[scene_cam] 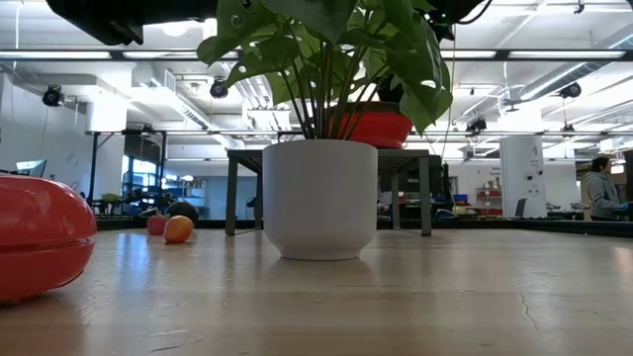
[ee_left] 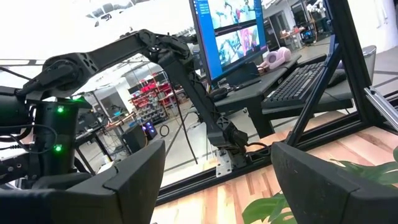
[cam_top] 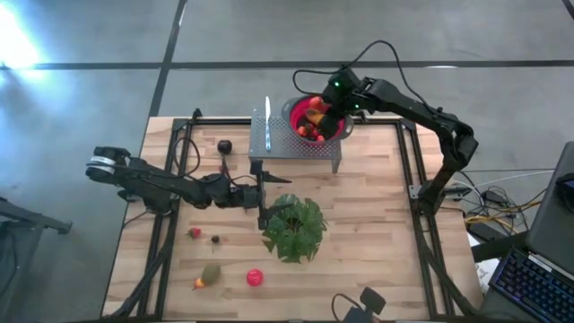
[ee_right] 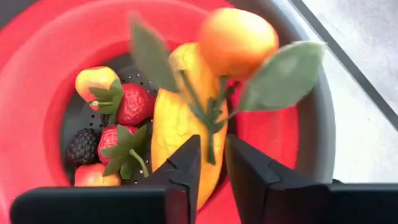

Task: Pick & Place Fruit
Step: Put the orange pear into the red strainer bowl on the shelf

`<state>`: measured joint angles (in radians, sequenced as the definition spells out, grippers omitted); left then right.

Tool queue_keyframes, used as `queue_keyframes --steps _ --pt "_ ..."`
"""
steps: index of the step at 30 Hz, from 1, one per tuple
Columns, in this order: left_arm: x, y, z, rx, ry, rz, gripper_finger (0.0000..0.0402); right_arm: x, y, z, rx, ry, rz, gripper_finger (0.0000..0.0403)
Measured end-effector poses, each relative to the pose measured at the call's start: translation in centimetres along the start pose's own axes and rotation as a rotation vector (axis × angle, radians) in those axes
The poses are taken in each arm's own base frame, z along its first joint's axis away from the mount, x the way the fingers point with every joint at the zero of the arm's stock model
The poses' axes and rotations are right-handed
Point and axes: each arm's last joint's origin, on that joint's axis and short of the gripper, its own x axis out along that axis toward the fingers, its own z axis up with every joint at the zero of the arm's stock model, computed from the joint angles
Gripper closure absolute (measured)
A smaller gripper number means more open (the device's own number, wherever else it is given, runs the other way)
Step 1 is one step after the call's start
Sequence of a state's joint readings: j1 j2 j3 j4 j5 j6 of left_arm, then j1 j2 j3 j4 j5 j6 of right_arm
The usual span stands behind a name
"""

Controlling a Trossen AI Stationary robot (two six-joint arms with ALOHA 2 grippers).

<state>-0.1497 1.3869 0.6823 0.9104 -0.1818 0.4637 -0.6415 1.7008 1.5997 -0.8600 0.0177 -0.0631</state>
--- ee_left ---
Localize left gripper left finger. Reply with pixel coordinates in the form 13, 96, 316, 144
51, 140, 166, 224

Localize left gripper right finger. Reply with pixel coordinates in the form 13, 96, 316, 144
271, 142, 398, 224

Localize black computer tower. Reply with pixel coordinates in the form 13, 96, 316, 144
122, 124, 147, 154

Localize monstera plant in white pot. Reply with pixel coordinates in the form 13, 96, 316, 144
241, 146, 398, 224

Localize black computer with purple lights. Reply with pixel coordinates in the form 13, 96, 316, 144
141, 120, 159, 141

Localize shelving with red bins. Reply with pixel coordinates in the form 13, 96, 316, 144
129, 79, 175, 125

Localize silver metal bar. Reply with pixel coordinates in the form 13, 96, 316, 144
363, 86, 398, 132

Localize black backlit keyboard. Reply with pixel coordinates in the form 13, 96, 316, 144
262, 61, 328, 110

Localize black computer mouse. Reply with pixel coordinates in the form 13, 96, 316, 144
326, 68, 348, 88

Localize dark computer desk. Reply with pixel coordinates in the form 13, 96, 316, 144
214, 53, 357, 139

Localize pink headphones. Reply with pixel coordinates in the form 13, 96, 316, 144
259, 46, 293, 74

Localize grey waste bin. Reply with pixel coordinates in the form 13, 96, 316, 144
362, 45, 377, 83

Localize computer monitor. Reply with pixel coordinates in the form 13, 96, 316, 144
188, 0, 269, 91

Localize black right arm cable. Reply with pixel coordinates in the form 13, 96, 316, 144
0, 123, 58, 155

